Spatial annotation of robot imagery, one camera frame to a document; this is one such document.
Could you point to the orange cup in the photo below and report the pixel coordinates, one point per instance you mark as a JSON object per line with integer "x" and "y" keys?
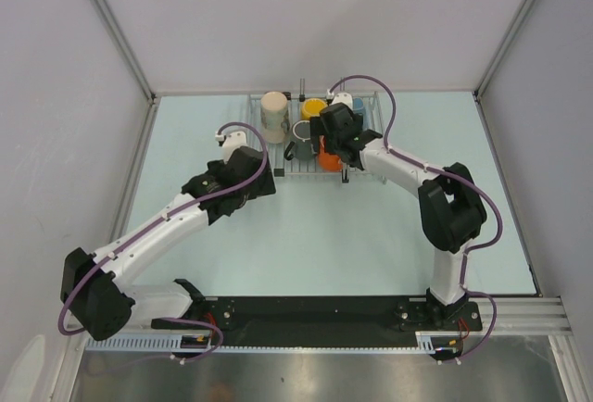
{"x": 328, "y": 161}

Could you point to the left grey cable duct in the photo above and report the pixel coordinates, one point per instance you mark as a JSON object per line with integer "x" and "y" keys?
{"x": 153, "y": 342}

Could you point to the right grey cable duct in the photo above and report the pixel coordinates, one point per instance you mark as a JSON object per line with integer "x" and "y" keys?
{"x": 443, "y": 343}

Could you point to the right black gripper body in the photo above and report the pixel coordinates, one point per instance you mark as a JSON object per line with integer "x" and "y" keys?
{"x": 318, "y": 128}

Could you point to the beige patterned cup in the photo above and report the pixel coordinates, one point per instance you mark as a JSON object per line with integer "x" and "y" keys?
{"x": 274, "y": 117}

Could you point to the right aluminium frame post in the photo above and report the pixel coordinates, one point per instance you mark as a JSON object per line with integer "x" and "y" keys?
{"x": 509, "y": 37}

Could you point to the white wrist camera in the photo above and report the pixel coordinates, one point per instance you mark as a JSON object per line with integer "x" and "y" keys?
{"x": 229, "y": 142}
{"x": 339, "y": 98}

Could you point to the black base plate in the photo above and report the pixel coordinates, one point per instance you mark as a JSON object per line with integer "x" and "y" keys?
{"x": 332, "y": 321}

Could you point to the left aluminium frame post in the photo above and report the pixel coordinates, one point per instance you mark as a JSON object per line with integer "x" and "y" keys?
{"x": 116, "y": 33}

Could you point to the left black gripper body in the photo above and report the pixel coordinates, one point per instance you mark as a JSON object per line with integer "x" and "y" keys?
{"x": 263, "y": 186}

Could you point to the blue floral cup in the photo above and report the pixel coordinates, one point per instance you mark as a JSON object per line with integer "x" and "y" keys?
{"x": 358, "y": 106}

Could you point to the grey cup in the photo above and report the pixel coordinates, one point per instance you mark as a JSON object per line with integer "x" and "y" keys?
{"x": 300, "y": 146}

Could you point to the yellow cup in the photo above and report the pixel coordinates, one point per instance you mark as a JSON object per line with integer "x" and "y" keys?
{"x": 312, "y": 107}

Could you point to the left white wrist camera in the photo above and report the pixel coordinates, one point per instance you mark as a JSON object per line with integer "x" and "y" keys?
{"x": 229, "y": 142}

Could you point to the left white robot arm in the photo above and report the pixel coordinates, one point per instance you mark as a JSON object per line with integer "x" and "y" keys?
{"x": 98, "y": 289}

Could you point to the grey cable duct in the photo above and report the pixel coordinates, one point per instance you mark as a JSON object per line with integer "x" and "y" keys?
{"x": 153, "y": 342}
{"x": 443, "y": 343}

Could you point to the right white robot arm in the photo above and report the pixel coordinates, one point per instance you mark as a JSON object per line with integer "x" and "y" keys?
{"x": 452, "y": 212}

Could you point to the metal wire dish rack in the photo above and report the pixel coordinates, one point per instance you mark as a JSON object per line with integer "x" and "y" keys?
{"x": 281, "y": 168}

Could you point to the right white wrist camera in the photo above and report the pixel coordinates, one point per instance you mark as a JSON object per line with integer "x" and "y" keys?
{"x": 339, "y": 98}

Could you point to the aluminium frame post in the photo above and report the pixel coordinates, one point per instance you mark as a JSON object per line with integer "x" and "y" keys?
{"x": 509, "y": 37}
{"x": 116, "y": 33}

